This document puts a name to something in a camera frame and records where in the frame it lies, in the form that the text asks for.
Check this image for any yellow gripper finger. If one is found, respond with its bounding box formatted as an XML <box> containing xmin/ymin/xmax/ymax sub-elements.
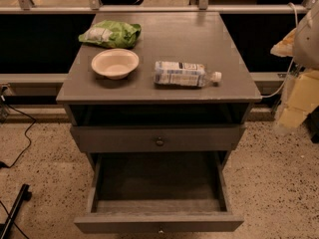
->
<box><xmin>270</xmin><ymin>29</ymin><xmax>296</xmax><ymax>57</ymax></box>
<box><xmin>275</xmin><ymin>69</ymin><xmax>319</xmax><ymax>129</ymax></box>

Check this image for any blue label plastic bottle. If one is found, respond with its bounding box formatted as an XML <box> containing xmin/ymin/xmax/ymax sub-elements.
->
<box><xmin>154</xmin><ymin>61</ymin><xmax>222</xmax><ymax>88</ymax></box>

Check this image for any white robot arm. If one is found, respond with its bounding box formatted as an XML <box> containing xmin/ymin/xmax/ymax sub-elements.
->
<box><xmin>270</xmin><ymin>2</ymin><xmax>319</xmax><ymax>129</ymax></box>

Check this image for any closed grey top drawer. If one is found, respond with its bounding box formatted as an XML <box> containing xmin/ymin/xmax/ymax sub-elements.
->
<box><xmin>70</xmin><ymin>124</ymin><xmax>245</xmax><ymax>153</ymax></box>

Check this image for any grey wooden drawer cabinet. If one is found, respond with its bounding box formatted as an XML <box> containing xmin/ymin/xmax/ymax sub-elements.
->
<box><xmin>55</xmin><ymin>11</ymin><xmax>263</xmax><ymax>235</ymax></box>

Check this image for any open grey middle drawer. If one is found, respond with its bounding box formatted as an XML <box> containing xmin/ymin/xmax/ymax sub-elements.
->
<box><xmin>74</xmin><ymin>152</ymin><xmax>243</xmax><ymax>234</ymax></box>

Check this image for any green chip bag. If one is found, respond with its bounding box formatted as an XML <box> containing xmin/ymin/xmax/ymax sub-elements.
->
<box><xmin>78</xmin><ymin>20</ymin><xmax>142</xmax><ymax>49</ymax></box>

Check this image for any white paper bowl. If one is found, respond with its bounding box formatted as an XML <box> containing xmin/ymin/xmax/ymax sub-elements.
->
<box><xmin>91</xmin><ymin>49</ymin><xmax>140</xmax><ymax>80</ymax></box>

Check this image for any black stand leg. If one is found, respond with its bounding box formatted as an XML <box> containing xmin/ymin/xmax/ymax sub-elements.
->
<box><xmin>0</xmin><ymin>184</ymin><xmax>32</xmax><ymax>239</ymax></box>

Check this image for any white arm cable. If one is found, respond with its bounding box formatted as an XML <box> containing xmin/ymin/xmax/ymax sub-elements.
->
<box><xmin>261</xmin><ymin>2</ymin><xmax>300</xmax><ymax>100</ymax></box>

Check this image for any black floor cable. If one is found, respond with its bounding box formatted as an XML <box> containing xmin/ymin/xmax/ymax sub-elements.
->
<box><xmin>0</xmin><ymin>104</ymin><xmax>38</xmax><ymax>169</ymax></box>

